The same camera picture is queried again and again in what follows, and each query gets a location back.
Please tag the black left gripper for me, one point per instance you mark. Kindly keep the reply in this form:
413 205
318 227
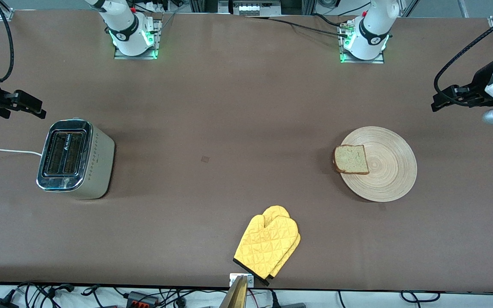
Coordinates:
480 81

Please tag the round light wooden plate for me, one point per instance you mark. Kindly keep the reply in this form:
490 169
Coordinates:
390 171

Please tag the brown-crusted bread slice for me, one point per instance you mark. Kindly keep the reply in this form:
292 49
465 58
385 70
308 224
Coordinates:
351 159

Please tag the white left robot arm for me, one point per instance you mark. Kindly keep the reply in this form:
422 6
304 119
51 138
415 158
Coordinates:
372 30

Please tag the cream and chrome toaster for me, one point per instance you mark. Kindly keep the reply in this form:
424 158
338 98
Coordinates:
97 162

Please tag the black power adapter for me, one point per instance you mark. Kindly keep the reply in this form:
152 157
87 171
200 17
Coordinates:
0 303

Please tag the yellow quilted oven mitt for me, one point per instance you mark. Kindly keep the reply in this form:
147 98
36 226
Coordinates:
297 240
263 244

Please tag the black box with red buttons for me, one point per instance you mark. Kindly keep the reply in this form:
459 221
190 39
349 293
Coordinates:
141 298

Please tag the white power strip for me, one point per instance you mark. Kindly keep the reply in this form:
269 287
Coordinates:
250 8

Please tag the golden metal pole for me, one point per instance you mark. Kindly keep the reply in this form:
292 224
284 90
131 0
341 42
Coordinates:
236 297

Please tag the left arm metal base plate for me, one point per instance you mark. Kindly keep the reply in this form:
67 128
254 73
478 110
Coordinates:
362 61

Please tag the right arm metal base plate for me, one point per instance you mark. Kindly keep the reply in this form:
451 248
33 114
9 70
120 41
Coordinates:
135 57

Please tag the small metal table bracket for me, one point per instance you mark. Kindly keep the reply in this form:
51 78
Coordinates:
232 280

